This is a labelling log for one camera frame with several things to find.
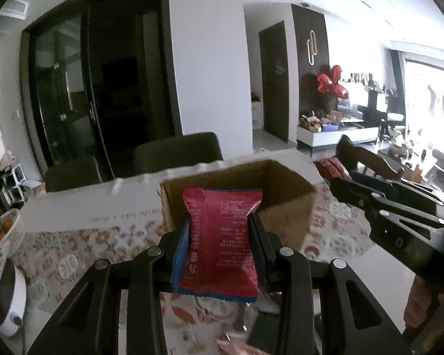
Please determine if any dark red snack bar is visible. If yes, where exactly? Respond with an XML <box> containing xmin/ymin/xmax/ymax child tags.
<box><xmin>313</xmin><ymin>156</ymin><xmax>351</xmax><ymax>183</ymax></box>

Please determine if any red snack packet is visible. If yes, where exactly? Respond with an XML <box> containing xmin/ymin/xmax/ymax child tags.
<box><xmin>170</xmin><ymin>187</ymin><xmax>263</xmax><ymax>303</ymax></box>

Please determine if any right hand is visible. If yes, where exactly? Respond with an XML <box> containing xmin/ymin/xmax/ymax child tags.
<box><xmin>403</xmin><ymin>277</ymin><xmax>444</xmax><ymax>328</ymax></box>

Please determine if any dark wooden chair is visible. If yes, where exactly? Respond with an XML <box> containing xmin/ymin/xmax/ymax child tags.
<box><xmin>335</xmin><ymin>135</ymin><xmax>404</xmax><ymax>181</ymax></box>

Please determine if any floral patterned table mat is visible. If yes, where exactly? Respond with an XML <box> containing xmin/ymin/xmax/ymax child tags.
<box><xmin>12</xmin><ymin>183</ymin><xmax>373</xmax><ymax>354</ymax></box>

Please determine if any brown cardboard box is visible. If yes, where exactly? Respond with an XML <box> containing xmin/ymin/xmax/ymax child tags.
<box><xmin>160</xmin><ymin>159</ymin><xmax>317</xmax><ymax>251</ymax></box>

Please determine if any white tv console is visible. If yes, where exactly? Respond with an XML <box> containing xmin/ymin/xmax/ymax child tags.
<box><xmin>297</xmin><ymin>127</ymin><xmax>379</xmax><ymax>150</ymax></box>

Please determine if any white appliance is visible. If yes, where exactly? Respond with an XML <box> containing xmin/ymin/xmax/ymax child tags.
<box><xmin>0</xmin><ymin>259</ymin><xmax>27</xmax><ymax>337</ymax></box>

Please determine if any white woven basket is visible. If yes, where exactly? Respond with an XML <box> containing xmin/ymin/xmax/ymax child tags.
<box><xmin>0</xmin><ymin>208</ymin><xmax>25</xmax><ymax>255</ymax></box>

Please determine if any dark dining chair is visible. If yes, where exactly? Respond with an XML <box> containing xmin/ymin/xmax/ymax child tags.
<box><xmin>134</xmin><ymin>132</ymin><xmax>223</xmax><ymax>175</ymax></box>
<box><xmin>45</xmin><ymin>156</ymin><xmax>103</xmax><ymax>192</ymax></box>

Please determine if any dark door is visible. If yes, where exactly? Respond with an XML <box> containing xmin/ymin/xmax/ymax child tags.
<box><xmin>259</xmin><ymin>21</ymin><xmax>289</xmax><ymax>143</ymax></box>

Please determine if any dark glass cabinet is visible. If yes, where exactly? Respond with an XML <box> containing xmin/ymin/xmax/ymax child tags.
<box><xmin>20</xmin><ymin>0</ymin><xmax>182</xmax><ymax>180</ymax></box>

